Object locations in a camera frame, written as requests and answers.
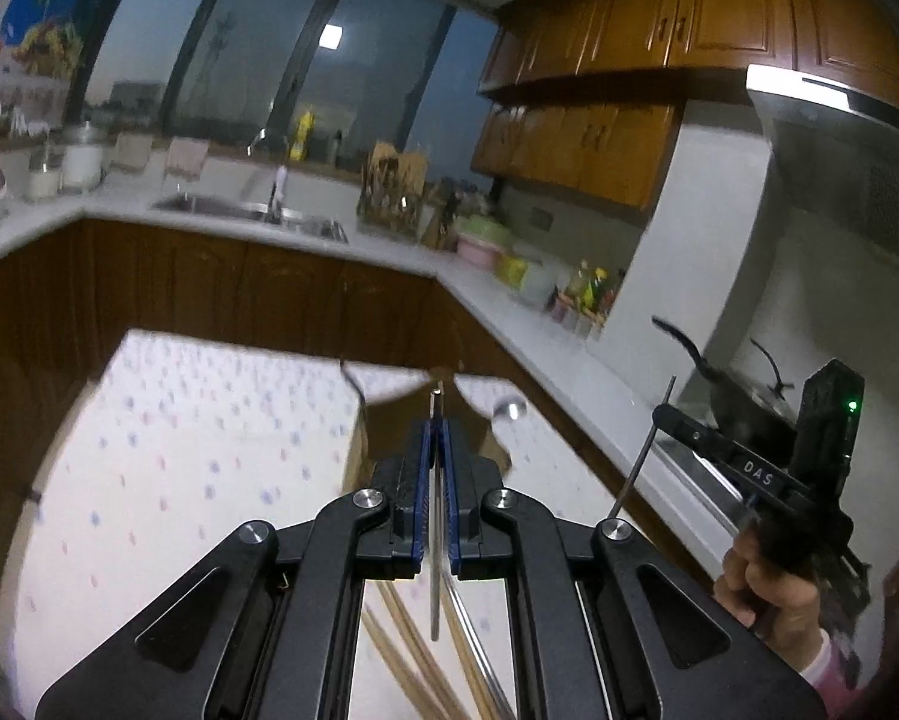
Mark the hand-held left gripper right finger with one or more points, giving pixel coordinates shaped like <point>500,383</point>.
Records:
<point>451,495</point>

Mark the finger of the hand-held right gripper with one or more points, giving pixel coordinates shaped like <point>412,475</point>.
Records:
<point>689,433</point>

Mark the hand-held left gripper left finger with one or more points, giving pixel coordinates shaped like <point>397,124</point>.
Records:
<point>422,495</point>

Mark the wooden chopstick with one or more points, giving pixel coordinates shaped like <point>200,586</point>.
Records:
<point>470,690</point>
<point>419,652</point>
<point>389,660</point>

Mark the person's right forearm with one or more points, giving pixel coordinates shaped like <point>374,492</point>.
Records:
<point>832,679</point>

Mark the dish rack with utensils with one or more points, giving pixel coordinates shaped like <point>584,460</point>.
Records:
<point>393,187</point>

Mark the person's right hand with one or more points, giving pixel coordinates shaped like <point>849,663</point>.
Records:
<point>787,611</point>

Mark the black wok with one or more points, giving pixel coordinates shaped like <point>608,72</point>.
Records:
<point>749,405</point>

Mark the metal spoon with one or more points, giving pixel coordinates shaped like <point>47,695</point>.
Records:
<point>508,409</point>

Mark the spice jar set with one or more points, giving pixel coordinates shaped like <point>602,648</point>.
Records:
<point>569,313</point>

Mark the condiment bottle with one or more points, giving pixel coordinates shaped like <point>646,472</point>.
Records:
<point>581,285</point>
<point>601,286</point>

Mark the white dotted tablecloth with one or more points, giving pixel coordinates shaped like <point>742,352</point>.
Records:
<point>194,465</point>

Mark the pink and green basket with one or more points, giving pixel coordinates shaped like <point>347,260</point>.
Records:
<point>483,236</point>

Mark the knife block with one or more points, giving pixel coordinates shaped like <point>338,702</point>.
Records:
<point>446,221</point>

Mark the steel range hood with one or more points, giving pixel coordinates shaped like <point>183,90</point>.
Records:
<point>847,165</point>

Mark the wooden base cabinets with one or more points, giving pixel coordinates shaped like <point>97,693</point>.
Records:
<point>194,292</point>

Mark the steel kitchen sink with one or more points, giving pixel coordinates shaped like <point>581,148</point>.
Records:
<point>247,208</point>

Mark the dark spray bottle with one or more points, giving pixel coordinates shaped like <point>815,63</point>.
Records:
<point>335,146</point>

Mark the yellow detergent bottle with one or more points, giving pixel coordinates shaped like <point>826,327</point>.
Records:
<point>303,136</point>

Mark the chrome faucet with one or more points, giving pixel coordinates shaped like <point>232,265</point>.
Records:
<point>258,136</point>

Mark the pink dish cloth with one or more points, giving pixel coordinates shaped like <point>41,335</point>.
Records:
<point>187,157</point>

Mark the white dish cloth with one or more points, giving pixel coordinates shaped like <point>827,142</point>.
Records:
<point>128,150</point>

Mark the kitchen window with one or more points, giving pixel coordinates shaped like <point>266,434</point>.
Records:
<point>269,67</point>

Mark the white lidded pot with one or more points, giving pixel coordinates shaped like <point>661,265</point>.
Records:
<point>82,157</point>

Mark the glass jar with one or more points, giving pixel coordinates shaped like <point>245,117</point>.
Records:
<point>41,176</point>

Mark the low wooden wall cabinet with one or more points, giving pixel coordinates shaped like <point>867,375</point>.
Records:
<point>577,142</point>

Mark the tall wooden wall cabinet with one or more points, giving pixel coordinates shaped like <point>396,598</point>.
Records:
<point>644,15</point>

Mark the tropical wall poster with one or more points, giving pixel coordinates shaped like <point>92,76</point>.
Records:
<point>37,22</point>

